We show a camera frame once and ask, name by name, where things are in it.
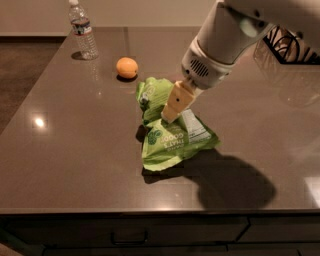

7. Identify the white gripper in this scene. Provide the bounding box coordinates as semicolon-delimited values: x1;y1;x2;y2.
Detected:
161;38;234;123

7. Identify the green rice chip bag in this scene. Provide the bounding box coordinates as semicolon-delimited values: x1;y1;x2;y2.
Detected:
136;77;219;171

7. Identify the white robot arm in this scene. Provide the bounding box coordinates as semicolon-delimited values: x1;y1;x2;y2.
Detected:
161;0;320;123

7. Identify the orange fruit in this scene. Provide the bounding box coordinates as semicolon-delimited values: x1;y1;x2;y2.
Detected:
116;57;138;79

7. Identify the clear plastic water bottle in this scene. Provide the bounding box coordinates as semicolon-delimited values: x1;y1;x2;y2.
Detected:
68;0;98;60

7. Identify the black wire basket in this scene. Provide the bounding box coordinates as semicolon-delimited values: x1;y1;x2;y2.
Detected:
263;26;320;65

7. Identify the dark cabinet drawer with handle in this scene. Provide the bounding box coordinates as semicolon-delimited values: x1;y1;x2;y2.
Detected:
5;217;248;248

